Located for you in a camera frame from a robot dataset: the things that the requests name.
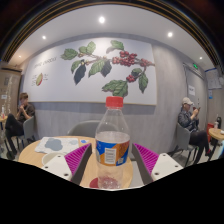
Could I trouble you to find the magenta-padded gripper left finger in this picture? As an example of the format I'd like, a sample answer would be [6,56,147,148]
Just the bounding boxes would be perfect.
[41,143,93,186]

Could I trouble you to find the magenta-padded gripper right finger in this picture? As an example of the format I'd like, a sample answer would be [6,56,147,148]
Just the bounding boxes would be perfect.
[131,143,184,186]

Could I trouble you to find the clear red-capped drink bottle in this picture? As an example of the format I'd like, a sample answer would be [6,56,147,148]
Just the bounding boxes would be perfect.
[94,95,132,190]

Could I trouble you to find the white cup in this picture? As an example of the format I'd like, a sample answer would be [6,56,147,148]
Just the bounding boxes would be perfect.
[41,151,68,167]

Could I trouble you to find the white paper with grey blot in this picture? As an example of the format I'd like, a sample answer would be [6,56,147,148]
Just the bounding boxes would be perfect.
[34,136,80,155]

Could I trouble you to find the grey chair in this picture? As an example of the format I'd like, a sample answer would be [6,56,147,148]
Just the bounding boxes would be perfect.
[67,119,101,138]
[16,115,37,148]
[169,123,198,164]

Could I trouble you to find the flat round red coaster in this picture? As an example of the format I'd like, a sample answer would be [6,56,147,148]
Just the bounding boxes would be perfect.
[88,175,123,190]

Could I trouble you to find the person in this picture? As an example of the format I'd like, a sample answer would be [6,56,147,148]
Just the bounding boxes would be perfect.
[177,96,213,158]
[4,92,36,158]

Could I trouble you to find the small round wooden table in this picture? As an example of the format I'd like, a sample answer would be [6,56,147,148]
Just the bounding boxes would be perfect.
[208,127,224,158]
[0,115,8,148]

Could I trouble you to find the white notice board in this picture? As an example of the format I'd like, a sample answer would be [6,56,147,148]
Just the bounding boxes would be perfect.
[204,68,223,90]

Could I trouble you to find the round ceiling lights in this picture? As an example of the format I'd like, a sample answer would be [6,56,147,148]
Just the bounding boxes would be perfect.
[41,15,175,41]

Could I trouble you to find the coffee plant wall poster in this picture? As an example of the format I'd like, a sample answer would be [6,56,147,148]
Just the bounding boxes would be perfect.
[22,36,158,107]

